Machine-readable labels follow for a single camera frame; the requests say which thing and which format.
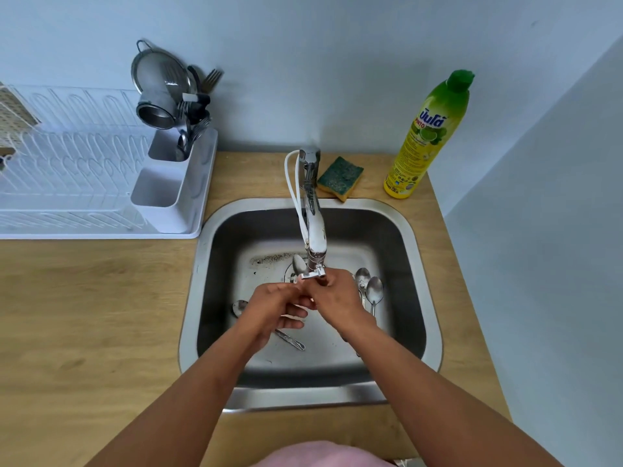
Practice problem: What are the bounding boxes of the person's right hand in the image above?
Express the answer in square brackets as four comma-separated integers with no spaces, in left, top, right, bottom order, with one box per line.
[297,267,378,341]

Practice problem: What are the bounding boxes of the person's left hand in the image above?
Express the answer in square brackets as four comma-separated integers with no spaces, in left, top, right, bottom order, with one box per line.
[238,281,312,353]

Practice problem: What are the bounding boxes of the person's right forearm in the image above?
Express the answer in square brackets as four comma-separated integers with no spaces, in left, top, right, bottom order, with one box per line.
[340,318,565,467]

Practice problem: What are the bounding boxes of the person's left forearm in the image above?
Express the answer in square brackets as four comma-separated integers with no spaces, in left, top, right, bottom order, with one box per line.
[85,330,271,467]

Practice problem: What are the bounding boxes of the chrome faucet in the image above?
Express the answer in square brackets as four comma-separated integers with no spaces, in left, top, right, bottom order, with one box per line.
[297,147,328,281]

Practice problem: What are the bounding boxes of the stainless steel sink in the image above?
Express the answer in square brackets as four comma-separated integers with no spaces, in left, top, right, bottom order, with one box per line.
[178,197,444,414]

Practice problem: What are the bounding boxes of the green and yellow sponge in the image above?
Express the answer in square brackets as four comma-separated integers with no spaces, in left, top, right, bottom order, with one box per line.
[317,156,365,204]

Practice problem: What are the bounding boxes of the white drain tray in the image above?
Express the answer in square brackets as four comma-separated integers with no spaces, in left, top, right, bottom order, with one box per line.
[0,126,219,240]

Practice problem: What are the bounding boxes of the pink shirt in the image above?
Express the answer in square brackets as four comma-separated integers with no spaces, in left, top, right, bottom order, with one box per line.
[250,441,398,467]

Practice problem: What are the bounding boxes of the yellow green dish soap bottle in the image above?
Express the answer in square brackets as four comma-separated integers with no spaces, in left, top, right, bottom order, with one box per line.
[383,69,476,200]

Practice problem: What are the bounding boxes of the round metal mesh strainer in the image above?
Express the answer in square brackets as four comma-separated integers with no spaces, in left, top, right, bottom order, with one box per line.
[130,39,198,117]

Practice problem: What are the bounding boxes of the beige woven panel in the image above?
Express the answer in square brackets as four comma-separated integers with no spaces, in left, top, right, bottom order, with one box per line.
[0,82,40,151]

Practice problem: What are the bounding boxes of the white faucet hose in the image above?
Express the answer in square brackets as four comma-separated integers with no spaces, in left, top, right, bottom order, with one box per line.
[284,150,312,248]

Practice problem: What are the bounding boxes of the black-handled utensil with white band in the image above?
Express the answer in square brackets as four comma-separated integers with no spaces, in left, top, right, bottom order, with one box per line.
[182,91,212,125]

